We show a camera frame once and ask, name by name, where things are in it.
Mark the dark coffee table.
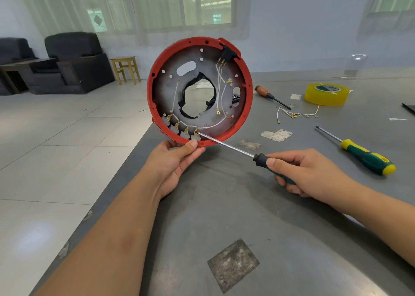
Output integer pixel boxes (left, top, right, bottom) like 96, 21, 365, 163
0, 58, 58, 95

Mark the small wooden stool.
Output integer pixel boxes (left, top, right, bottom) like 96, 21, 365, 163
110, 56, 141, 85

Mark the teal handle screwdriver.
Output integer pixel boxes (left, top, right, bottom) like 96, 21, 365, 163
196, 132, 296, 185

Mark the person's left forearm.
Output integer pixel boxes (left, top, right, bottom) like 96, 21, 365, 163
35, 176, 171, 296

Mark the sheer white curtain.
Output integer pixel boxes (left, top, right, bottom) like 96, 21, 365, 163
360, 0, 415, 35
19, 0, 250, 44

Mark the black armchair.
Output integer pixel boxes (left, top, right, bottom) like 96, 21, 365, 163
26, 32, 115, 95

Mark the black sofa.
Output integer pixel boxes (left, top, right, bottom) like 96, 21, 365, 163
0, 37, 36, 95

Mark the red round appliance base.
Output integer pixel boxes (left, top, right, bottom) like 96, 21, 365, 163
147, 36, 254, 147

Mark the yellow tape roll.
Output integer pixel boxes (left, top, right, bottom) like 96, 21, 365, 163
304, 83, 352, 107

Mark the person's left hand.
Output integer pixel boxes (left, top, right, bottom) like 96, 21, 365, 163
143, 139, 206, 200

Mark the orange handle screwdriver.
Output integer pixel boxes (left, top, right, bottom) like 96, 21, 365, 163
255, 85, 293, 111

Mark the crumpled white tape piece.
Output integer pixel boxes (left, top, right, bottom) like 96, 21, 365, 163
261, 128, 293, 142

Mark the person's right forearm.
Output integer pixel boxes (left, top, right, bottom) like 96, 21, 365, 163
347, 182, 415, 267

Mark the person's right hand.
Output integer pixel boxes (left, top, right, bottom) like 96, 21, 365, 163
266, 149, 361, 207

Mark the green yellow handle screwdriver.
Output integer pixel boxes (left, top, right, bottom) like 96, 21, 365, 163
314, 124, 397, 177

